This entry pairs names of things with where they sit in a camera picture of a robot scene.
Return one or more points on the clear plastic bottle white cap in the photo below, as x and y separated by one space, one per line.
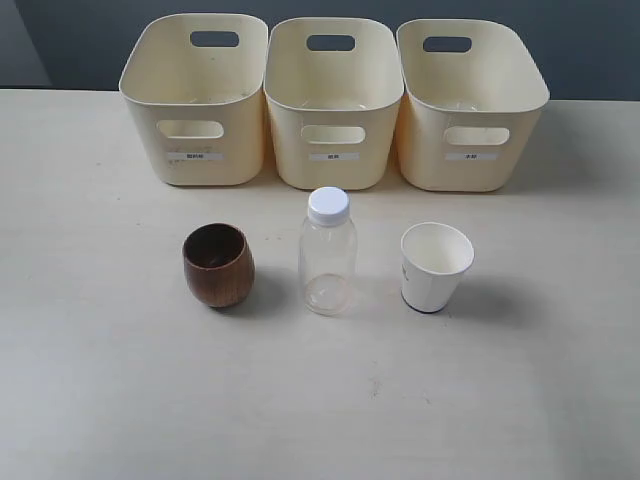
327 251

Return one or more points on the white paper cup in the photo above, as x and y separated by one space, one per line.
435 257

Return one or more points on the cream plastic bin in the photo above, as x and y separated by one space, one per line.
473 97
333 88
193 85

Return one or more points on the brown wooden cup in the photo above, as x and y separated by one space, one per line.
218 265

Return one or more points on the left cream plastic bin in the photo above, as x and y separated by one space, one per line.
193 85

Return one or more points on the middle cream plastic bin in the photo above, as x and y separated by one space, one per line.
333 88

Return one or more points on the right cream plastic bin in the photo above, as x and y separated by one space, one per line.
473 97

